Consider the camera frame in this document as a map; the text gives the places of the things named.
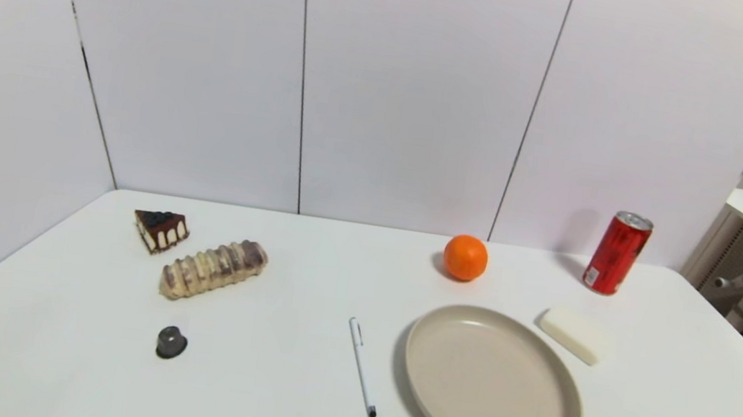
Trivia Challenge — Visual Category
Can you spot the red soda can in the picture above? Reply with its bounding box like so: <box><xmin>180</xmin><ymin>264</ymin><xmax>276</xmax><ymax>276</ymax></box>
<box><xmin>581</xmin><ymin>207</ymin><xmax>655</xmax><ymax>300</ymax></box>

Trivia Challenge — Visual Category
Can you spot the white pen with black tip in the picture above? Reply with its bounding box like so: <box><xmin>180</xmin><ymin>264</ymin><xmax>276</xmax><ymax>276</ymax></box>
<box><xmin>336</xmin><ymin>317</ymin><xmax>390</xmax><ymax>417</ymax></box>

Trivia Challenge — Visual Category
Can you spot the brown round plate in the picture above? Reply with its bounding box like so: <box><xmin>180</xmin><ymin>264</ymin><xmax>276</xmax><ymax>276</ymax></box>
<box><xmin>395</xmin><ymin>297</ymin><xmax>598</xmax><ymax>417</ymax></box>

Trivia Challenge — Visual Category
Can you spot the orange fruit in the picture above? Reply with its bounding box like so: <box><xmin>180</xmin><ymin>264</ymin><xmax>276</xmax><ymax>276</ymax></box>
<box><xmin>441</xmin><ymin>231</ymin><xmax>492</xmax><ymax>284</ymax></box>

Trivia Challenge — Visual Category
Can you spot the chocolate cake slice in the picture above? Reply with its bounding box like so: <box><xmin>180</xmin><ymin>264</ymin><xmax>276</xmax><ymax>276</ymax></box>
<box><xmin>130</xmin><ymin>207</ymin><xmax>192</xmax><ymax>259</ymax></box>

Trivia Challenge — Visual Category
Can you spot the striped bread loaf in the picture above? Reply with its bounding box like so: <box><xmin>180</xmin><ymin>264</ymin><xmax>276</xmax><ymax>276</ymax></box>
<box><xmin>158</xmin><ymin>229</ymin><xmax>271</xmax><ymax>313</ymax></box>

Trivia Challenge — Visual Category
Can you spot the small black cap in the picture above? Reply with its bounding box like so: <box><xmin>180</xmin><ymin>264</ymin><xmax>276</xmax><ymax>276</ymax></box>
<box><xmin>154</xmin><ymin>324</ymin><xmax>190</xmax><ymax>362</ymax></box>

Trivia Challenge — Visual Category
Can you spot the white rectangular block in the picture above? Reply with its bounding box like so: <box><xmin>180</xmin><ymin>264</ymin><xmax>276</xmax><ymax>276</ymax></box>
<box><xmin>534</xmin><ymin>304</ymin><xmax>619</xmax><ymax>369</ymax></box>

